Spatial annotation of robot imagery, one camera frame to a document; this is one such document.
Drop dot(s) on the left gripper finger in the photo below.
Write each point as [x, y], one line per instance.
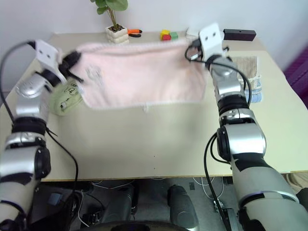
[76, 56]
[75, 77]

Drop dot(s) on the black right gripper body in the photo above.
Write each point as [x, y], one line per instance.
[196, 43]

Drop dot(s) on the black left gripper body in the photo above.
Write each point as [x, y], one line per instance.
[66, 65]

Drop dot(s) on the pink towel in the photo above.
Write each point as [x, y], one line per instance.
[144, 77]

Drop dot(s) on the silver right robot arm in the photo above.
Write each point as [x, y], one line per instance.
[243, 139]

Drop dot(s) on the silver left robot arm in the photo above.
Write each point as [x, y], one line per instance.
[26, 158]

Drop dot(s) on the light green towel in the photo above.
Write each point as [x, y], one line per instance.
[65, 101]

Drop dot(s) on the beige ribbed towel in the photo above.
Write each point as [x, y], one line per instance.
[247, 66]

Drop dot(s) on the light blue towel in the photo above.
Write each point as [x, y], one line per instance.
[257, 95]

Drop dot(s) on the white flat box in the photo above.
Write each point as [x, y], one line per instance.
[191, 32]

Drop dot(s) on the green cube block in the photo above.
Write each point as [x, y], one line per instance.
[174, 36]

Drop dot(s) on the red cube block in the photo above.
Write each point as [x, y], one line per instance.
[166, 37]

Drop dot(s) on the yellow cube block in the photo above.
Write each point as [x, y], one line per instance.
[165, 32]

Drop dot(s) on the black rectangular box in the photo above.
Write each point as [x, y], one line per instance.
[240, 34]

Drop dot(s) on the white bubble plant pot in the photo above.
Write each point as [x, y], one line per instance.
[118, 36]

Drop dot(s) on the orange and black pliers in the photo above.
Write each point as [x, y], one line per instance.
[134, 31]

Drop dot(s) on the green leafy plant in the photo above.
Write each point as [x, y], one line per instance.
[120, 3]

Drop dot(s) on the dark ribbed chair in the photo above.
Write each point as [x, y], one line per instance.
[298, 69]

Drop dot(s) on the small blue grey block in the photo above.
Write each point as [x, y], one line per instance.
[55, 198]

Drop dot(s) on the dark rounded shape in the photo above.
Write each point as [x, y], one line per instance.
[181, 207]
[120, 204]

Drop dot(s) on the beige woven bag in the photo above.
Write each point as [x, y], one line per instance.
[298, 181]

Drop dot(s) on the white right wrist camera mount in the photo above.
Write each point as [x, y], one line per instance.
[211, 41]

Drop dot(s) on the metal caster bracket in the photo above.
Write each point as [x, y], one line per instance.
[223, 214]

